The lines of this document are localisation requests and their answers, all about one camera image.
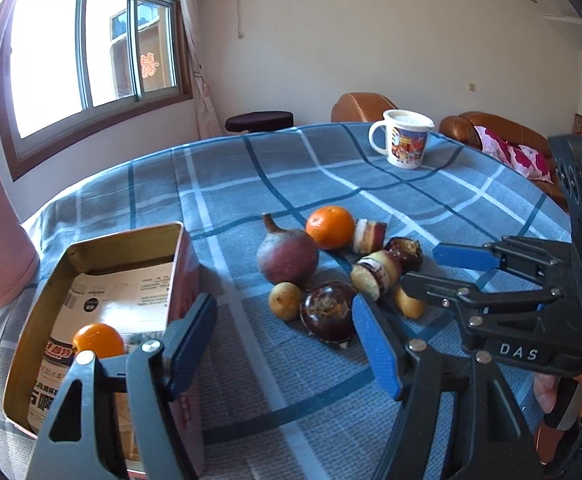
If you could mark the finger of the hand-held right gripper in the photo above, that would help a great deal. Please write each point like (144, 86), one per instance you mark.
(436, 292)
(463, 258)

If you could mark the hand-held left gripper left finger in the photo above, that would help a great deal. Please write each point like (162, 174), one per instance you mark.
(191, 340)

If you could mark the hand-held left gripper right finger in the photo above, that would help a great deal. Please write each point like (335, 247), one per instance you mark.
(376, 345)

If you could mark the red and gold tin box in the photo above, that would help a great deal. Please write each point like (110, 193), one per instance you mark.
(186, 270)

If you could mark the purple beet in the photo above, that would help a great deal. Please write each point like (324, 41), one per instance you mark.
(288, 260)

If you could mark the person's right hand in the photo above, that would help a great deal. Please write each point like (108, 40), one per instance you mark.
(545, 395)

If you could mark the small yellow fruit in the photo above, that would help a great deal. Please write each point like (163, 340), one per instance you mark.
(411, 305)
(285, 301)

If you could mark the printed paper leaflet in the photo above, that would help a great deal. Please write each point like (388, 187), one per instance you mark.
(121, 295)

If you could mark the orange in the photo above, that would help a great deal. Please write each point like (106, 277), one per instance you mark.
(98, 340)
(330, 227)

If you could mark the pink floral pillow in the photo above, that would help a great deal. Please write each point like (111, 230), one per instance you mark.
(516, 157)

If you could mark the white printed mug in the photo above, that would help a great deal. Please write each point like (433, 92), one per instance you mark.
(406, 142)

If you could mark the brown leather sofa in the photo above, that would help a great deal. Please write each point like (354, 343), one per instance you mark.
(496, 125)

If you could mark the blue plaid tablecloth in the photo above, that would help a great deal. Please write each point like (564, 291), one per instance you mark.
(251, 180)

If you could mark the brown wooden chair back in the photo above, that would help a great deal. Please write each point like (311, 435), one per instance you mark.
(356, 107)

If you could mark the dark round stool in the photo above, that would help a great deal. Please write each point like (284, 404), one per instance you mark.
(258, 121)

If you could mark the red paper window decal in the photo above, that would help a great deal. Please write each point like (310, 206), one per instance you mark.
(149, 65)

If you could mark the brown framed sliding window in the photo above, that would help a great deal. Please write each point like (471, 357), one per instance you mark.
(46, 60)

